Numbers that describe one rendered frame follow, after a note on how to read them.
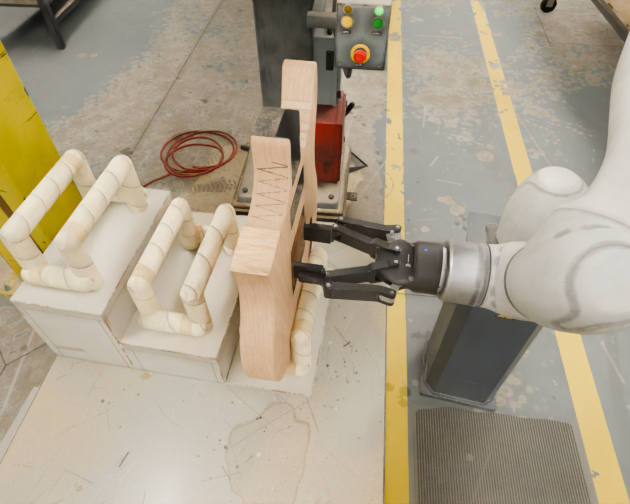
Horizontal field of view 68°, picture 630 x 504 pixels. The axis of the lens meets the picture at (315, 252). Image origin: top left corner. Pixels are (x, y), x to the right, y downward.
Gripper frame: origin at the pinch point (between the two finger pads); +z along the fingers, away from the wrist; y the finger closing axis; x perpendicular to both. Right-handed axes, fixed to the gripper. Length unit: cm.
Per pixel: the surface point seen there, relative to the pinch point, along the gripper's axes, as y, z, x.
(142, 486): -30.3, 18.0, -22.0
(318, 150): 111, 16, -67
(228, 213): 7.6, 13.6, -2.1
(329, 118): 114, 12, -53
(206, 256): -2.1, 14.1, -1.9
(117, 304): -9.6, 26.7, -7.2
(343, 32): 96, 6, -11
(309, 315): -4.6, -2.2, -9.9
